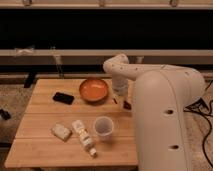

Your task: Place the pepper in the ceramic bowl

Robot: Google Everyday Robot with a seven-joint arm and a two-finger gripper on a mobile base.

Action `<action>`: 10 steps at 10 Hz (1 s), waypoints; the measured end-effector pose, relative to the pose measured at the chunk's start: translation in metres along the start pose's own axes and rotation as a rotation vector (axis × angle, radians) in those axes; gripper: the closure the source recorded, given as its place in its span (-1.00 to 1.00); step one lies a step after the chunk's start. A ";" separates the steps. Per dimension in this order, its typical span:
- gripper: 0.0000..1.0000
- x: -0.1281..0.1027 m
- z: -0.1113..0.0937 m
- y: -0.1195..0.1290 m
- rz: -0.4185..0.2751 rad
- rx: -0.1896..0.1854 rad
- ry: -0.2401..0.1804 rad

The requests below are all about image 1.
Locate dark red pepper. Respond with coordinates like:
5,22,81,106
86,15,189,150
123,101,131,110

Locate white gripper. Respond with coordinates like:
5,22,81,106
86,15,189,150
112,75,128,104

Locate clear plastic cup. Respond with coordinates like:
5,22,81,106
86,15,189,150
93,116,114,141

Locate wooden folding table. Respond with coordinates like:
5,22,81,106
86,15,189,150
5,79,137,168

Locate orange ceramic bowl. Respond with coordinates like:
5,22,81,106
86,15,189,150
79,78,108,102

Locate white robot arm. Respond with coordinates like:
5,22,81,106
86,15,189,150
103,54,205,171

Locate white plastic bottle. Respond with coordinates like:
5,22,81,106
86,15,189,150
72,120,97,158

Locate grey metal rail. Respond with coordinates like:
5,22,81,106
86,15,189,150
0,49,213,65

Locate black floor cables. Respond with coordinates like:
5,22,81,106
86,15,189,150
183,79,213,168

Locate pale rectangular sponge block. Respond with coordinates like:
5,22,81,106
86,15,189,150
51,124,72,141

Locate black smartphone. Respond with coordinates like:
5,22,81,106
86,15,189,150
53,92,74,105

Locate black object on floor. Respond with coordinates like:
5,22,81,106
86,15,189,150
0,109,11,120

